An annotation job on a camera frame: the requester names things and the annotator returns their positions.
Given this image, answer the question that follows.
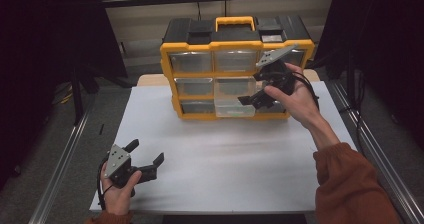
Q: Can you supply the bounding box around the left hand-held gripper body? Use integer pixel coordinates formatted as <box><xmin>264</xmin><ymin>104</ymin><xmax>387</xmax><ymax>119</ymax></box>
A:
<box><xmin>103</xmin><ymin>143</ymin><xmax>158</xmax><ymax>198</ymax></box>

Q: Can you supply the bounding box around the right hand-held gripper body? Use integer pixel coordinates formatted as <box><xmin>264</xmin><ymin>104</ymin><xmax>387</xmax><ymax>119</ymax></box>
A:
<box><xmin>252</xmin><ymin>43</ymin><xmax>299</xmax><ymax>100</ymax></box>

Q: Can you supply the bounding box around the clear plastic drawer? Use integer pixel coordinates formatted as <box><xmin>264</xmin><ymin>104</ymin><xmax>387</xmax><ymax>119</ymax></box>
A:
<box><xmin>213</xmin><ymin>77</ymin><xmax>258</xmax><ymax>118</ymax></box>

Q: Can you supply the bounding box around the yellow and black organizer cabinet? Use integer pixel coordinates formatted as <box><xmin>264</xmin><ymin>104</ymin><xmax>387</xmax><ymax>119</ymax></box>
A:
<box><xmin>159</xmin><ymin>15</ymin><xmax>316</xmax><ymax>121</ymax></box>

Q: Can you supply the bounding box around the person's right hand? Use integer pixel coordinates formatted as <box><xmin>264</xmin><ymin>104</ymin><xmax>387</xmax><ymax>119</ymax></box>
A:
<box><xmin>264</xmin><ymin>62</ymin><xmax>327</xmax><ymax>132</ymax></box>

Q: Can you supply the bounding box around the person's left hand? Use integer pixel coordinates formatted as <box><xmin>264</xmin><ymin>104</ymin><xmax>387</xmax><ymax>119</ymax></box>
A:
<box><xmin>99</xmin><ymin>169</ymin><xmax>143</xmax><ymax>216</ymax></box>

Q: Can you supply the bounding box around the set of clear cabinet drawers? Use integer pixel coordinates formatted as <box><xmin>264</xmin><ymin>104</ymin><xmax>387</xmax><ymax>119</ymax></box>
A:
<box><xmin>168</xmin><ymin>48</ymin><xmax>306</xmax><ymax>115</ymax></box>

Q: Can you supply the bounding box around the black metal stand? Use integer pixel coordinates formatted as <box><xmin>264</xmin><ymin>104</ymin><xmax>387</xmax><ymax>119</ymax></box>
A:
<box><xmin>69</xmin><ymin>58</ymin><xmax>101</xmax><ymax>126</ymax></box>

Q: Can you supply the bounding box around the black curtain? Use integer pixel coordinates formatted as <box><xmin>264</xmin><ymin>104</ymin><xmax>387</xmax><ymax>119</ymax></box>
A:
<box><xmin>0</xmin><ymin>0</ymin><xmax>128</xmax><ymax>188</ymax></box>
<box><xmin>314</xmin><ymin>0</ymin><xmax>424</xmax><ymax>148</ymax></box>

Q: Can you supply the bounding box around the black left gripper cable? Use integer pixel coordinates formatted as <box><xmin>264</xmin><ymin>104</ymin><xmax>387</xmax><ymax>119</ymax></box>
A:
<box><xmin>95</xmin><ymin>156</ymin><xmax>113</xmax><ymax>212</ymax></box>

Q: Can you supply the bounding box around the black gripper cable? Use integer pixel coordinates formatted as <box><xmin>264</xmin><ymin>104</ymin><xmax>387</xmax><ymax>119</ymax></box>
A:
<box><xmin>95</xmin><ymin>156</ymin><xmax>113</xmax><ymax>212</ymax></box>
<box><xmin>293</xmin><ymin>71</ymin><xmax>322</xmax><ymax>111</ymax></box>

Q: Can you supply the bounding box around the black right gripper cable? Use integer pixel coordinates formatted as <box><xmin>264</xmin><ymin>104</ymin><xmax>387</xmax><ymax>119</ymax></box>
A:
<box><xmin>293</xmin><ymin>71</ymin><xmax>322</xmax><ymax>111</ymax></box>

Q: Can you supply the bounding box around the aluminium rail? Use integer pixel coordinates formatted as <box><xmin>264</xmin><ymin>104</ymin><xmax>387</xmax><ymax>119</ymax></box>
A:
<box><xmin>328</xmin><ymin>82</ymin><xmax>424</xmax><ymax>224</ymax></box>
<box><xmin>28</xmin><ymin>110</ymin><xmax>92</xmax><ymax>224</ymax></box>

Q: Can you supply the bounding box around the yellow floor cable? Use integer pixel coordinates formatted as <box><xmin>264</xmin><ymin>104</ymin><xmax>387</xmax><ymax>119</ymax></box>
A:
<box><xmin>53</xmin><ymin>83</ymin><xmax>75</xmax><ymax>106</ymax></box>

